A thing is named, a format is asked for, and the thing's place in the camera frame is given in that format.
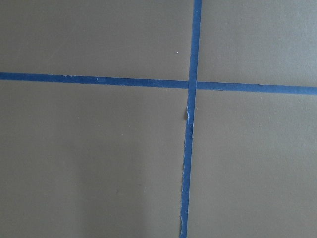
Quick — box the brown paper table cover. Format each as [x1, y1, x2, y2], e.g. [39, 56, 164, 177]
[0, 0, 317, 238]

